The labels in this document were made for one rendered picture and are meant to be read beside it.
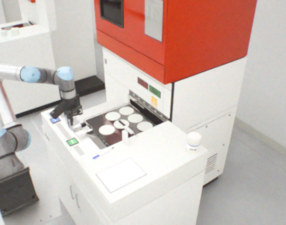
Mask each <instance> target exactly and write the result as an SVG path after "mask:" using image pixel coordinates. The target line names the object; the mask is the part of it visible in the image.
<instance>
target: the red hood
mask: <svg viewBox="0 0 286 225"><path fill-rule="evenodd" d="M256 6H257V0H94V8H95V24H96V35H97V43H98V44H99V45H101V46H103V47H105V48H106V49H108V50H109V51H111V52H113V53H115V54H116V55H118V56H119V57H120V58H122V59H124V60H126V61H127V62H129V63H130V64H132V65H133V66H136V67H137V68H138V69H140V70H141V71H143V72H145V73H147V74H148V75H150V76H151V77H152V78H154V79H156V80H157V81H159V82H161V83H162V84H164V85H166V84H169V83H172V82H175V81H178V80H180V79H183V78H186V77H189V76H192V75H194V74H196V73H200V72H203V71H205V70H208V69H210V68H214V67H217V66H220V65H222V64H225V63H228V62H231V61H233V60H236V59H239V58H242V57H244V56H247V53H248V47H249V43H250V38H251V31H252V27H253V22H254V15H255V11H256Z"/></svg>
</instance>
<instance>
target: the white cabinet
mask: <svg viewBox="0 0 286 225"><path fill-rule="evenodd" d="M42 130H43V133H44V138H45V143H46V147H47V149H48V154H49V159H50V162H51V167H52V171H53V176H54V178H55V183H56V185H57V191H58V195H59V198H60V199H61V201H62V202H63V204H64V206H65V207H66V209H67V211H68V212H69V214H70V215H71V217H72V219H73V220H74V222H75V223H76V225H196V219H197V214H198V207H199V202H200V199H201V193H202V188H203V180H204V176H205V170H204V171H202V172H200V173H198V174H197V175H195V176H193V177H192V178H189V179H188V180H187V181H185V182H183V183H181V184H180V185H178V186H176V187H174V188H173V189H171V190H169V191H168V192H166V193H164V194H163V195H161V196H159V197H158V198H156V199H154V200H152V201H150V202H149V203H147V204H145V205H143V206H142V207H140V208H138V209H136V210H135V211H133V212H131V213H130V214H128V215H126V216H125V217H123V218H121V219H119V220H117V221H115V222H113V223H112V222H111V221H110V219H109V218H108V216H107V215H106V214H105V213H104V212H103V210H102V209H101V208H100V206H99V205H98V203H97V202H96V201H95V200H94V198H93V196H92V195H91V194H90V192H89V191H88V189H87V188H86V187H85V186H84V184H83V183H82V181H81V180H80V179H79V178H78V177H77V175H76V174H75V173H74V172H73V170H72V168H71V167H70V165H69V164H68V163H67V161H66V160H65V158H64V157H63V156H62V154H61V153H60V152H59V150H58V148H57V147H56V146H55V144H54V143H53V141H52V140H51V139H50V137H49V136H48V134H47V133H46V132H45V130H44V129H43V128H42Z"/></svg>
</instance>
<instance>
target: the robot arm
mask: <svg viewBox="0 0 286 225"><path fill-rule="evenodd" d="M4 79H7V80H14V81H22V82H27V83H42V84H51V85H58V86H60V91H61V97H62V100H63V101H62V102H61V103H60V104H59V105H58V106H57V107H55V108H54V109H53V110H52V111H51V112H50V116H51V117H52V118H53V119H54V120H56V119H57V118H58V117H60V116H61V114H62V113H63V112H64V116H65V119H66V122H67V125H68V128H69V129H70V130H73V128H74V127H75V126H76V125H78V124H79V123H80V121H79V120H77V117H75V116H78V115H79V116H80V115H82V114H83V110H82V112H81V111H80V110H79V109H82V106H81V104H80V97H79V94H78V93H77V92H76V91H75V82H74V75H73V70H72V68H71V67H67V66H65V67H60V68H58V70H51V69H47V68H38V67H33V66H21V65H13V64H1V63H0V124H1V126H2V128H1V129H0V178H2V177H5V176H7V175H10V174H12V173H15V172H17V171H19V170H21V169H24V167H25V166H24V164H23V163H22V161H21V160H20V159H19V158H18V157H17V155H16V154H15V152H19V151H22V150H25V149H27V148H28V147H29V145H30V143H31V135H30V132H29V131H28V130H26V129H24V128H23V126H22V124H21V123H19V122H18V121H17V119H16V116H15V113H14V111H13V108H12V106H11V103H10V101H9V98H8V96H7V93H6V91H5V88H4V86H3V81H4ZM80 112H81V113H80Z"/></svg>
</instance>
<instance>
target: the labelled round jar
mask: <svg viewBox="0 0 286 225"><path fill-rule="evenodd" d="M200 142H201V135H200V134H199V133H198V132H190V133H189V134H188V141H187V151H188V152H190V153H197V152H198V151H199V150H200Z"/></svg>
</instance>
